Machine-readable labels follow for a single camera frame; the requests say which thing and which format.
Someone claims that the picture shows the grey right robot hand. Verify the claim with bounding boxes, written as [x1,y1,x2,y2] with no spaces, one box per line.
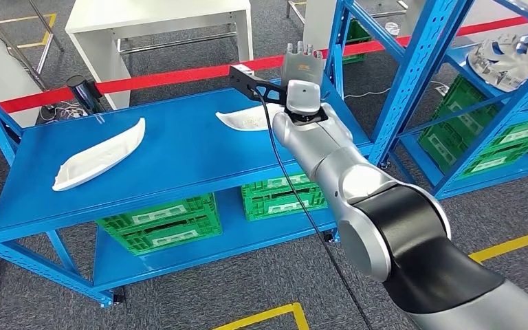
[281,41,325,87]

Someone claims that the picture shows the broad white shell part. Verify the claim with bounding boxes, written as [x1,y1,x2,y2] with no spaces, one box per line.
[214,103,287,133]

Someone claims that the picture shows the blue steel shelf rack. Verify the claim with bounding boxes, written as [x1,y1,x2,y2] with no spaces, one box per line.
[389,0,528,201]
[0,0,481,311]

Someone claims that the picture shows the long narrow white shell part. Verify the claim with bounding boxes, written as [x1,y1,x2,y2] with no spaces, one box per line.
[52,117,147,193]

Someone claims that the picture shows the white table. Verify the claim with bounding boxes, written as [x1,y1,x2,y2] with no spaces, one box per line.
[65,0,254,110]
[302,0,429,52]

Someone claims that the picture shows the red barrier belt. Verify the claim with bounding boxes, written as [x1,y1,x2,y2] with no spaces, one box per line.
[0,86,76,124]
[95,13,528,96]

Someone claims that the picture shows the silver wheel hub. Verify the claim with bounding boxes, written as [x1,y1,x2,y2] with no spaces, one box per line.
[466,32,528,92]

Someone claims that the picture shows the yellow floor tape outline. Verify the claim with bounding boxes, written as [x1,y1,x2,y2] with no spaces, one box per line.
[469,226,528,264]

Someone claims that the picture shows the white cabinet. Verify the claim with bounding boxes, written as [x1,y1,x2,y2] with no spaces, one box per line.
[0,11,46,129]

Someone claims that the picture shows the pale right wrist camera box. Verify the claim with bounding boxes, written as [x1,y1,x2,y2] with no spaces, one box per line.
[285,79,323,116]

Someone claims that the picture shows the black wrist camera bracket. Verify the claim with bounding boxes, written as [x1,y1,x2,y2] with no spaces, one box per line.
[228,63,289,105]

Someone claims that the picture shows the white floor cable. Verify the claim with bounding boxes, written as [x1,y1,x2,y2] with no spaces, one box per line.
[343,80,450,99]

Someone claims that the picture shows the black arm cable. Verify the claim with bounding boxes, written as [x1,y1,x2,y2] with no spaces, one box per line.
[251,89,374,330]

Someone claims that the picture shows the black barrier post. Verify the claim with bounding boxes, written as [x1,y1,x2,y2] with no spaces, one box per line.
[65,75,107,117]

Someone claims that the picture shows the tangled floor cables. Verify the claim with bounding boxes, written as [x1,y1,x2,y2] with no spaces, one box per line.
[39,100,83,123]

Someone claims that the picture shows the chrome tube frame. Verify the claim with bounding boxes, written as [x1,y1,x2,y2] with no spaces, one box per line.
[0,0,65,92]

